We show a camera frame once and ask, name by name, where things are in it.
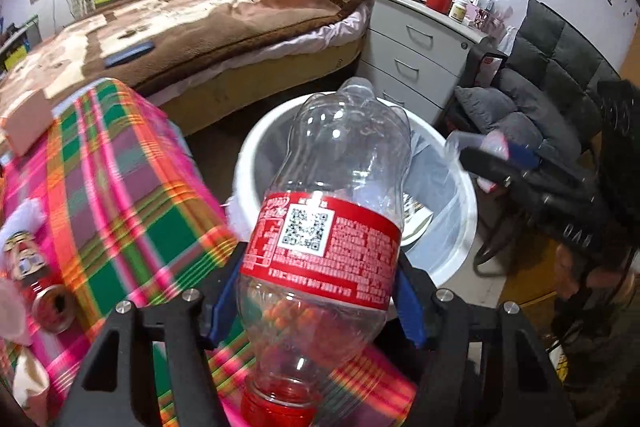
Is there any red drink can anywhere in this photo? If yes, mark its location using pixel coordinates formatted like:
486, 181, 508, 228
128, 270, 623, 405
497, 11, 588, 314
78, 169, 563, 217
3, 232, 75, 334

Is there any clear plastic bottle red label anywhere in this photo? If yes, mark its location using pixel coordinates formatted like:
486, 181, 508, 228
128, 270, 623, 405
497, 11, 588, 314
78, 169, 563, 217
236, 78, 411, 426

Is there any clear plastic cup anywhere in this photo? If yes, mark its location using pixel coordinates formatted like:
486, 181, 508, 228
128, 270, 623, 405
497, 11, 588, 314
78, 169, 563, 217
445, 130, 510, 160

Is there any beige paper bag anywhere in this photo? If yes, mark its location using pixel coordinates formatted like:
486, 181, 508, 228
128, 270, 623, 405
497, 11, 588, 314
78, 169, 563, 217
13, 347, 50, 426

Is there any white yogurt cup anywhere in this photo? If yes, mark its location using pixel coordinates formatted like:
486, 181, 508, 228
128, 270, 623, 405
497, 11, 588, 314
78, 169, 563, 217
0, 277, 32, 346

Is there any person's right hand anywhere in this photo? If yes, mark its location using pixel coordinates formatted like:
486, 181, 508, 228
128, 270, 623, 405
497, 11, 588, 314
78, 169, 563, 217
554, 244, 639, 313

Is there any grey padded chair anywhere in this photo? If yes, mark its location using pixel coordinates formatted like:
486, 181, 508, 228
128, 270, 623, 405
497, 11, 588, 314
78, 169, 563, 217
444, 0, 620, 171

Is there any grey drawer nightstand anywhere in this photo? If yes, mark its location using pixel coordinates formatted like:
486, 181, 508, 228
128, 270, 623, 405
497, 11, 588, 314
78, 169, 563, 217
357, 0, 489, 124

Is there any plaid pink green tablecloth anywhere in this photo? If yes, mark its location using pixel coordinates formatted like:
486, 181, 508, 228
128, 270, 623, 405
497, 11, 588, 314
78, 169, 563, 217
1, 78, 416, 426

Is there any orange white small box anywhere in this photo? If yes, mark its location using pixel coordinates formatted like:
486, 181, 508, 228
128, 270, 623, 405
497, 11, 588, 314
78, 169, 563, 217
1, 89, 54, 156

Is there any black phone on bed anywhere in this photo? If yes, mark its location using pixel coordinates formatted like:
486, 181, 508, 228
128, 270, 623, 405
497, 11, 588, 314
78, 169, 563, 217
103, 41, 155, 69

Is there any bed with brown blanket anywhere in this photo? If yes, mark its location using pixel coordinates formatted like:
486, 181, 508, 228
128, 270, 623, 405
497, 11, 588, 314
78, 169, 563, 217
1, 0, 370, 133

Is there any cluttered shelf desk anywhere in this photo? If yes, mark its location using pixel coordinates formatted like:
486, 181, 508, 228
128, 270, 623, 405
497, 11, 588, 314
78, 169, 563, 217
0, 15, 42, 74

